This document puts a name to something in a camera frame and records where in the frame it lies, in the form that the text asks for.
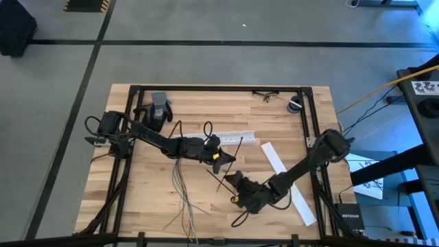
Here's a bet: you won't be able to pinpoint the thin black floor cable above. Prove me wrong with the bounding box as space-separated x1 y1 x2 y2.
341 84 405 138

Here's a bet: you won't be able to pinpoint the orange black striped board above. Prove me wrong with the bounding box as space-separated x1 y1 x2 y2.
63 0 110 13

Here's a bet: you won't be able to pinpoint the white duct cover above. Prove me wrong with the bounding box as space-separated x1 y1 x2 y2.
260 141 318 227

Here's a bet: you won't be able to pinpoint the white marker print sheet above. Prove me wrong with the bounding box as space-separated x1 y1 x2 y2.
410 80 439 96

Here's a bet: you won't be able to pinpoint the black case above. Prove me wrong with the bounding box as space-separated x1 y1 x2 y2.
0 0 38 58

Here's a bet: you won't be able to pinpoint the black cable coil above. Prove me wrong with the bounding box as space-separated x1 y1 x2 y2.
417 97 439 119

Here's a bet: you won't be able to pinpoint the black work glove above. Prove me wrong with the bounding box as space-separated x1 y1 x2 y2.
132 104 165 133

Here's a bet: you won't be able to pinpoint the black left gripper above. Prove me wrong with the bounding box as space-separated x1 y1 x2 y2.
200 134 237 175

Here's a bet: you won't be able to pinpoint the black tape roll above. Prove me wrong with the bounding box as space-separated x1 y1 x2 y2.
286 95 305 115

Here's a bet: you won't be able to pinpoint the white paper sheet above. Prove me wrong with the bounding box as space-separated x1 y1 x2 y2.
344 152 384 200

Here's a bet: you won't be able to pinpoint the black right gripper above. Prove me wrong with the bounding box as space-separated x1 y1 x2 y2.
225 171 275 213

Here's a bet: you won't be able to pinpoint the black cable loop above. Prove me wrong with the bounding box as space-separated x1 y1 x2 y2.
205 169 238 197

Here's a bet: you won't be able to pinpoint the black safety glasses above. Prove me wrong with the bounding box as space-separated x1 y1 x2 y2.
252 89 281 104

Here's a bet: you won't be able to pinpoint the grey cuffed work glove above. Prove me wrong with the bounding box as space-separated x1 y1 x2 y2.
150 91 174 124

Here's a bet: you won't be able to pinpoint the black left arm shoulder cable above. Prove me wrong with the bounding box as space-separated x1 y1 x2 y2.
84 115 102 137

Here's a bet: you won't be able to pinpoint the black aluminium rig frame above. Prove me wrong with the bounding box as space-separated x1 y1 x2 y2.
73 84 366 247

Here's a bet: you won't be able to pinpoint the dark desk foot bar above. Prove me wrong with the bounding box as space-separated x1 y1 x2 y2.
356 0 419 8

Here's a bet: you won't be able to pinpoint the black zip tie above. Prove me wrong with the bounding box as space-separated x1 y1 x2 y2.
215 136 244 193

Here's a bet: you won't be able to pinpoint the black side table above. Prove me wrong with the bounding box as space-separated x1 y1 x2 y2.
349 54 439 241

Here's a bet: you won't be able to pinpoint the black wire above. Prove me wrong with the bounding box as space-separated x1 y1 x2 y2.
173 159 191 241

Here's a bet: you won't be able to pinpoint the thick yellow hanging cable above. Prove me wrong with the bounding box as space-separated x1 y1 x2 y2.
335 64 439 116

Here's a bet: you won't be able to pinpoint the black Netgear network switch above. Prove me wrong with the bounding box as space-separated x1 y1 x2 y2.
334 202 366 236

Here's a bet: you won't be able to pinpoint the red wire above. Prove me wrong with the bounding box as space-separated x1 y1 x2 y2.
174 159 193 243

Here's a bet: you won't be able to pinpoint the white slotted cable duct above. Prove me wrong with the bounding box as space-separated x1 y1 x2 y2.
171 129 257 145

